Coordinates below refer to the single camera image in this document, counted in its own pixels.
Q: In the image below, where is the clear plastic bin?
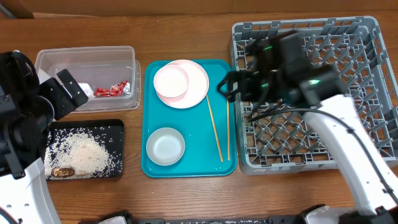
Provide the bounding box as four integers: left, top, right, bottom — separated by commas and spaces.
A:
35, 46, 141, 113

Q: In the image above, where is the pink plate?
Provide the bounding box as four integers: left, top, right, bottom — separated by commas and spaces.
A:
156, 60, 210, 109

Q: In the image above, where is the teal plastic tray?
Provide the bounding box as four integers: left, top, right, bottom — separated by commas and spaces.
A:
141, 59, 238, 178

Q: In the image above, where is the left wooden chopstick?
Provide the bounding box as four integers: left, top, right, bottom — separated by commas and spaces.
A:
206, 95, 224, 163

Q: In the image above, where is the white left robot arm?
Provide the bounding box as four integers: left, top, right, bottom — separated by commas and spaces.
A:
1, 50, 88, 223

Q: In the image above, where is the brown food piece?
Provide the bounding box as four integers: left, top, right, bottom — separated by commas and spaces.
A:
51, 167, 75, 178

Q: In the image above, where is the black tray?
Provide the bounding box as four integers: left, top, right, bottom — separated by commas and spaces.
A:
44, 119, 124, 180

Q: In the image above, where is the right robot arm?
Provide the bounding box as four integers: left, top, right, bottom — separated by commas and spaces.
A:
220, 30, 397, 223

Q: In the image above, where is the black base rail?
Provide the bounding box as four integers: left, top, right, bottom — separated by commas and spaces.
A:
77, 208, 312, 224

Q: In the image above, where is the metal bowl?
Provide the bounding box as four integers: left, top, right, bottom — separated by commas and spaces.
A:
146, 128, 185, 166

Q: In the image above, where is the white tissue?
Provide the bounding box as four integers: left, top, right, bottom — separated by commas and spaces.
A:
79, 83, 95, 98

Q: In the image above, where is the grey dishwasher rack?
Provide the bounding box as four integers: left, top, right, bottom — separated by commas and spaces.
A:
231, 16, 397, 175

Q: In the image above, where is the rice pile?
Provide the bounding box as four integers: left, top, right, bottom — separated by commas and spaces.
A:
44, 128, 123, 180

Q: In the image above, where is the red snack wrapper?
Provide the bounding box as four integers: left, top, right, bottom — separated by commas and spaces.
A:
93, 80, 131, 97

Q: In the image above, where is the pink small bowl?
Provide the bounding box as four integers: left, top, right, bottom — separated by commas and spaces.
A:
153, 65, 189, 98

